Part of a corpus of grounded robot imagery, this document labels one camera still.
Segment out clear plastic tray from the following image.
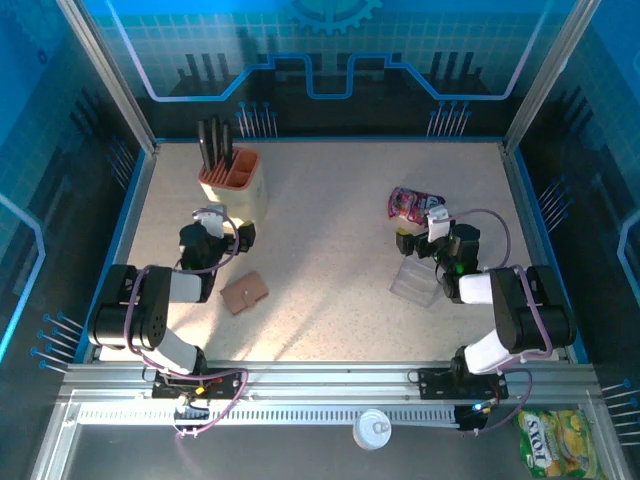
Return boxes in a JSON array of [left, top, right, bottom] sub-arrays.
[[389, 254, 447, 308]]

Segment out brown leather card holder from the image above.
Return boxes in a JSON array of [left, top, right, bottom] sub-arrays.
[[219, 270, 270, 316]]

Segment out purple candy bag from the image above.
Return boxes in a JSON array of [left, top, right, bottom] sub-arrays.
[[387, 186, 448, 228]]

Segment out beige orange knife block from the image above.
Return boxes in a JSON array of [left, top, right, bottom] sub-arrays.
[[198, 147, 269, 225]]

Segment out white round lid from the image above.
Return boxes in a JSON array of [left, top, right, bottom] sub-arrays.
[[352, 408, 394, 452]]

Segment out yellow candy bag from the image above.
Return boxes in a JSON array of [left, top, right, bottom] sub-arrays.
[[516, 408, 609, 480]]

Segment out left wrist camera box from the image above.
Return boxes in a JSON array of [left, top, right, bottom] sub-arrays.
[[201, 203, 229, 241]]

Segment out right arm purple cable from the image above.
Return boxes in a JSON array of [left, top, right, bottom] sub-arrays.
[[447, 207, 555, 436]]

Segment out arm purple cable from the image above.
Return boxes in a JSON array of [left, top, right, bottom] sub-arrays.
[[123, 207, 250, 441], [447, 207, 555, 436]]

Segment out black handled knife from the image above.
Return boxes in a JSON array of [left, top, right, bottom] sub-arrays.
[[221, 121, 235, 172], [196, 119, 214, 172], [209, 114, 224, 170]]

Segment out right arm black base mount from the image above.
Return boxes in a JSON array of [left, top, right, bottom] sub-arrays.
[[408, 366, 509, 401]]

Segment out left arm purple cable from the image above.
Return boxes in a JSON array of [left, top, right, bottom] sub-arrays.
[[123, 207, 250, 441]]

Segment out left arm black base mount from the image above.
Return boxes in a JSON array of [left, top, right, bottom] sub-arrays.
[[150, 366, 244, 400]]

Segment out aluminium frame rail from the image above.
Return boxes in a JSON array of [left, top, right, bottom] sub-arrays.
[[58, 359, 602, 402]]

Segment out white slotted cable duct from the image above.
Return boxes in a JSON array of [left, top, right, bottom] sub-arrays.
[[77, 404, 461, 428]]

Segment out aluminium frame post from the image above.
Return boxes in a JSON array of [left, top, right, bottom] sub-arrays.
[[501, 0, 604, 157], [55, 0, 162, 157]]

